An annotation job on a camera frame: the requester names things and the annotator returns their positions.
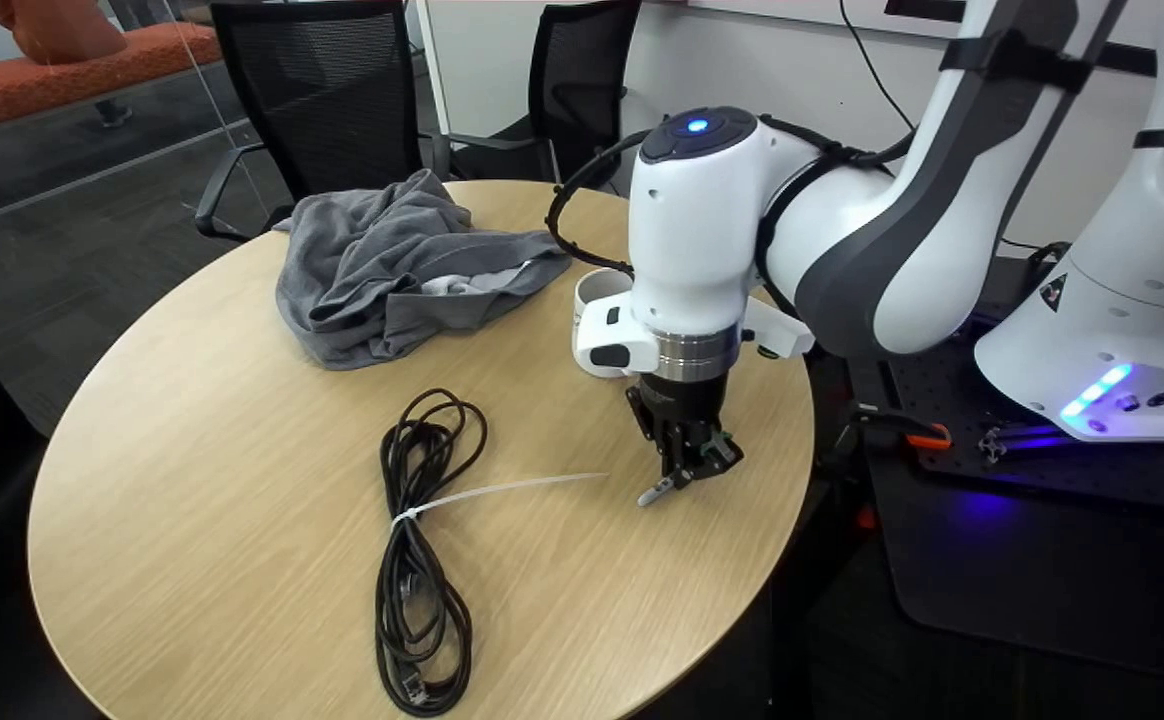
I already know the black coiled cable bundle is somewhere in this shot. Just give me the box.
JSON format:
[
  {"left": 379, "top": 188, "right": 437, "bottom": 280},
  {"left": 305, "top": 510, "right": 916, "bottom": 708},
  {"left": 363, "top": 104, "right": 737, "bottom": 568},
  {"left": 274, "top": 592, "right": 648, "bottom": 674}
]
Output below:
[{"left": 372, "top": 382, "right": 496, "bottom": 720}]

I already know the orange sofa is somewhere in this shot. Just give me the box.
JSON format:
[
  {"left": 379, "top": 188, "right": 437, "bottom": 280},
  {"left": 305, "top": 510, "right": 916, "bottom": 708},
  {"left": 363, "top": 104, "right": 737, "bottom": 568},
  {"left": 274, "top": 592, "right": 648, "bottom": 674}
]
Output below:
[{"left": 0, "top": 0, "right": 225, "bottom": 145}]

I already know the black office chair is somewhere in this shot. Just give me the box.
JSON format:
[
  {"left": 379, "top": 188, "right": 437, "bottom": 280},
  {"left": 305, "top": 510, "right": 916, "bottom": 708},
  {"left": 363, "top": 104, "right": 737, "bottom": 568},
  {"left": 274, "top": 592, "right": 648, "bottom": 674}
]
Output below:
[
  {"left": 437, "top": 0, "right": 643, "bottom": 193},
  {"left": 187, "top": 0, "right": 433, "bottom": 242}
]

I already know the orange handled black clamp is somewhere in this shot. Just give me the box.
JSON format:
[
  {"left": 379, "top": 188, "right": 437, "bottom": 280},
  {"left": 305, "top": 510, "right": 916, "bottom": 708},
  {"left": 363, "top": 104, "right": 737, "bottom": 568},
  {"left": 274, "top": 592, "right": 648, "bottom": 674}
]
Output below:
[{"left": 829, "top": 395, "right": 959, "bottom": 465}]

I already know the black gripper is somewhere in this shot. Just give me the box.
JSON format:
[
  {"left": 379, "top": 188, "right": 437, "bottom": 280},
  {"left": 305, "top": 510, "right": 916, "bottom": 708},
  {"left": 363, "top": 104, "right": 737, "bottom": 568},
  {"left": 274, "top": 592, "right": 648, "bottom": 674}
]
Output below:
[{"left": 619, "top": 367, "right": 746, "bottom": 502}]

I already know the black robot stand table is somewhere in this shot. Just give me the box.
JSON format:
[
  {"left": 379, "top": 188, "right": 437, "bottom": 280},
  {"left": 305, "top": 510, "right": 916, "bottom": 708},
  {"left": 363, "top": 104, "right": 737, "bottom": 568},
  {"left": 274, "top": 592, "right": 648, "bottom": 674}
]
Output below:
[{"left": 856, "top": 444, "right": 1164, "bottom": 698}]

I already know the black wall cable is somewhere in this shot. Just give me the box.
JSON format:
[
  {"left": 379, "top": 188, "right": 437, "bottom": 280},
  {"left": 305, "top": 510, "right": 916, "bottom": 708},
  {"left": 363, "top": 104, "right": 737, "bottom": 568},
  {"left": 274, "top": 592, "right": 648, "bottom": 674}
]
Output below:
[{"left": 837, "top": 0, "right": 921, "bottom": 131}]

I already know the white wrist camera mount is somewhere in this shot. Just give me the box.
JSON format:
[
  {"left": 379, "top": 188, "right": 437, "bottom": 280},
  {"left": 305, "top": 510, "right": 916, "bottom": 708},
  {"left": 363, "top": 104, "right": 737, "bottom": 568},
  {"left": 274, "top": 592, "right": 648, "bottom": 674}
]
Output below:
[{"left": 738, "top": 294, "right": 821, "bottom": 365}]

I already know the black perforated mounting board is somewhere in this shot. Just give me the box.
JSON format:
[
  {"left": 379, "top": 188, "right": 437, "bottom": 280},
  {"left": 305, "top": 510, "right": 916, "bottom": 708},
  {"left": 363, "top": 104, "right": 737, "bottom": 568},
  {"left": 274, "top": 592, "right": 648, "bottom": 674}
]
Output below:
[{"left": 873, "top": 341, "right": 1164, "bottom": 529}]

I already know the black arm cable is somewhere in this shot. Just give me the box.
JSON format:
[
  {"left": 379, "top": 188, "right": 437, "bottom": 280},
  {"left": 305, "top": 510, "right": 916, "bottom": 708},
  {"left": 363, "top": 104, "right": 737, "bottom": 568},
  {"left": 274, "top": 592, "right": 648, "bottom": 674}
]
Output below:
[{"left": 538, "top": 113, "right": 921, "bottom": 284}]

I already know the white zip tie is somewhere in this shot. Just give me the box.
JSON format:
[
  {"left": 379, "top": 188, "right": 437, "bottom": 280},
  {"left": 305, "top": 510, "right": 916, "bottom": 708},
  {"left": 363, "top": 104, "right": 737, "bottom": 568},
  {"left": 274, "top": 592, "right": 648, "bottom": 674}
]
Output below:
[{"left": 387, "top": 465, "right": 613, "bottom": 529}]

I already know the grey towel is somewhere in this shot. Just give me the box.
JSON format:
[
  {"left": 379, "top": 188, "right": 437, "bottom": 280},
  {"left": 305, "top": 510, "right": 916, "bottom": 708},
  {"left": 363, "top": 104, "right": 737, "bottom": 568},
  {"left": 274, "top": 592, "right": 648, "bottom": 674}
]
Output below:
[{"left": 272, "top": 164, "right": 574, "bottom": 375}]

